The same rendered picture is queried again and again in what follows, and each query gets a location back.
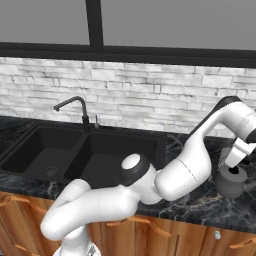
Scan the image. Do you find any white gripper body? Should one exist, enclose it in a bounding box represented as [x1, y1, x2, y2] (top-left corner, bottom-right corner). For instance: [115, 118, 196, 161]
[224, 145, 250, 169]

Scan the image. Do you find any grey kettle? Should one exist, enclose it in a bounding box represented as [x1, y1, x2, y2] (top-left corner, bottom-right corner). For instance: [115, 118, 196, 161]
[214, 163, 256, 200]

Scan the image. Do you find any black double basin sink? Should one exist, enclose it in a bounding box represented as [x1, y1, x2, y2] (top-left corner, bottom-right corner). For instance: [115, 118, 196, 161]
[0, 120, 168, 190]

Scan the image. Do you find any wooden cupboard door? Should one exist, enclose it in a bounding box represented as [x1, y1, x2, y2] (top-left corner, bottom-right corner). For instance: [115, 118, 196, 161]
[176, 225, 256, 256]
[0, 191, 64, 256]
[89, 216, 178, 256]

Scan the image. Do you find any black tap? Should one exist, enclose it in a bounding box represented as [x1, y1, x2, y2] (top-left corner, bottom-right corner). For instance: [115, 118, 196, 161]
[53, 95, 92, 130]

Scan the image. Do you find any black framed window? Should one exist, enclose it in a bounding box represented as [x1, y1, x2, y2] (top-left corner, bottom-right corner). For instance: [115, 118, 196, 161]
[0, 0, 256, 69]

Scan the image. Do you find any orange cupboard handle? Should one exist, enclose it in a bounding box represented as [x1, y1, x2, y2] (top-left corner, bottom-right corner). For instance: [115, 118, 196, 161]
[13, 243, 42, 256]
[149, 221, 172, 238]
[9, 195, 48, 215]
[106, 215, 152, 228]
[229, 237, 256, 250]

